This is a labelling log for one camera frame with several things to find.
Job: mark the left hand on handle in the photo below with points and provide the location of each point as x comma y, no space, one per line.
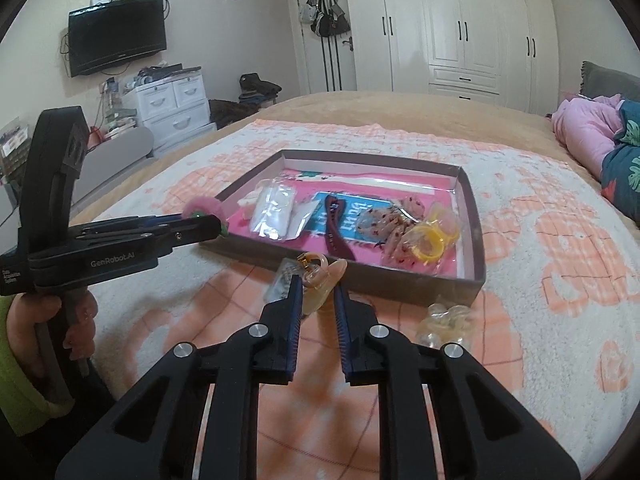
28,312

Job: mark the clear bag white card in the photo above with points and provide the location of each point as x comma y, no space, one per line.
300,215

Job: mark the green sleeve forearm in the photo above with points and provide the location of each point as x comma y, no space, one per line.
23,407

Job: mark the dark clothes pile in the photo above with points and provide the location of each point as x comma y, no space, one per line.
255,94

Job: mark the clear translucent hair clip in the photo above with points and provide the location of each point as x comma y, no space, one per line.
446,322

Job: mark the blue floral quilt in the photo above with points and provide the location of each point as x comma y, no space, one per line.
620,176

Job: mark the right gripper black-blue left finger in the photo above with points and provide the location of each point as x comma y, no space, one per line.
194,413

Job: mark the pink quilted jacket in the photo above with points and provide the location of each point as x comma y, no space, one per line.
587,128

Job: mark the grey headboard pillow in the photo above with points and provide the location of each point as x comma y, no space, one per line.
601,81

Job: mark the pink fluffy pom-pom clip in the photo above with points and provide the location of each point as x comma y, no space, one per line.
201,206

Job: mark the white wardrobe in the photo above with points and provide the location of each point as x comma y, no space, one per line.
502,52

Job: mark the hanging bags on door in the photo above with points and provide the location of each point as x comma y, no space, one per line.
326,18

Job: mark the amber translucent hair claw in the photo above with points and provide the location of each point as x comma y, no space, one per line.
319,279

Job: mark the spotted translucent hair claw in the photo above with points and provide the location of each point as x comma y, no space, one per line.
387,225

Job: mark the brown cardboard box tray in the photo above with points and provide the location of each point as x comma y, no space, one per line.
382,281

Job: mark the white drawer cabinet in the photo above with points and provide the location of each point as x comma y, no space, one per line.
174,109

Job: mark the white door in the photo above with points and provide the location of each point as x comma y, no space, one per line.
323,64

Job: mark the white earring card packet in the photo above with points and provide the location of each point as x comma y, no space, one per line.
273,210

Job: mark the beige bed cover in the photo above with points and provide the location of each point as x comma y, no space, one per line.
419,113

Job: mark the dark red hair comb clip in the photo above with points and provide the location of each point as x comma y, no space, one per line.
335,243

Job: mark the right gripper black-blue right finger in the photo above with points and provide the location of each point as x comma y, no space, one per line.
442,414

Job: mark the black wall television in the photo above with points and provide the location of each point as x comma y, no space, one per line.
109,33

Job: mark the small clear jewelry bag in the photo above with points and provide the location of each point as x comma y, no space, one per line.
282,280

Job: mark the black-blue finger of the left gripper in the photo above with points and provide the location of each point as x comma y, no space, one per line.
149,242
123,224

